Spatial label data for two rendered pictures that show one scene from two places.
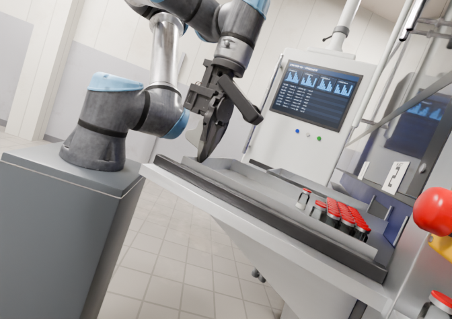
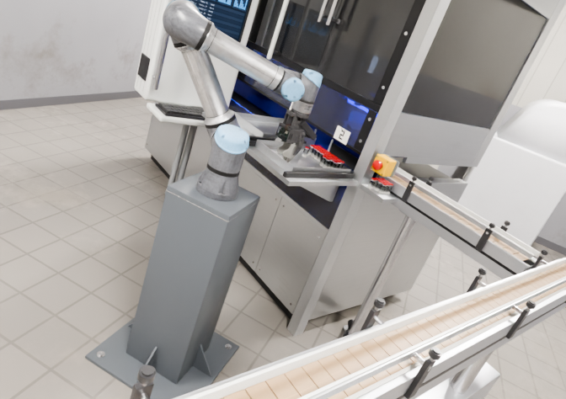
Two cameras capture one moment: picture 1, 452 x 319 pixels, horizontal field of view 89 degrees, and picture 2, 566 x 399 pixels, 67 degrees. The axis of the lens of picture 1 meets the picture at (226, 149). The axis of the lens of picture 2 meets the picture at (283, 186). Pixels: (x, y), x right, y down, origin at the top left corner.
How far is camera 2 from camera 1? 1.60 m
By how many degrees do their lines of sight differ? 67
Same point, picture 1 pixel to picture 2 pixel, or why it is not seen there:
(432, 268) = (367, 172)
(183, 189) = (307, 183)
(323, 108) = (225, 23)
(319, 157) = (224, 74)
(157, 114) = not seen: hidden behind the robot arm
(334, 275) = (349, 183)
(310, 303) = (328, 193)
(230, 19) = (310, 95)
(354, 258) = (349, 175)
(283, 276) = (321, 189)
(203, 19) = not seen: hidden behind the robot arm
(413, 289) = (364, 178)
